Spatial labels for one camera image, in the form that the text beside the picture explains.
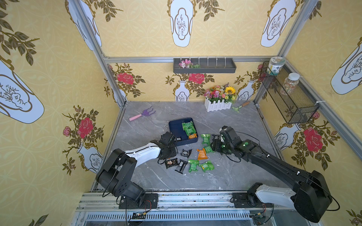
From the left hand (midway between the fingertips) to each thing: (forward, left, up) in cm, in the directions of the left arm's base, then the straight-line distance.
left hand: (168, 152), depth 92 cm
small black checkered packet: (-2, -12, +2) cm, 12 cm away
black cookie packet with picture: (-7, -1, +1) cm, 8 cm away
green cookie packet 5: (+16, -15, +2) cm, 22 cm away
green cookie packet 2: (+9, -26, +2) cm, 28 cm away
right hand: (0, -29, +11) cm, 31 cm away
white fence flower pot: (+36, -40, +5) cm, 54 cm away
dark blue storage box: (+18, -6, 0) cm, 19 cm away
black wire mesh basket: (+19, -75, +30) cm, 83 cm away
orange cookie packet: (-3, -22, +2) cm, 22 cm away
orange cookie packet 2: (+10, -17, +2) cm, 20 cm away
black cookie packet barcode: (-10, -8, +1) cm, 13 cm away
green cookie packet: (-9, -16, +1) cm, 19 cm away
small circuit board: (-33, +14, -3) cm, 36 cm away
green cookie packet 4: (+23, -17, +1) cm, 28 cm away
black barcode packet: (+9, -7, +1) cm, 11 cm away
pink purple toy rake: (+36, +20, -2) cm, 42 cm away
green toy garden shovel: (+36, -56, +1) cm, 67 cm away
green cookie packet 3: (-11, -24, +2) cm, 26 cm away
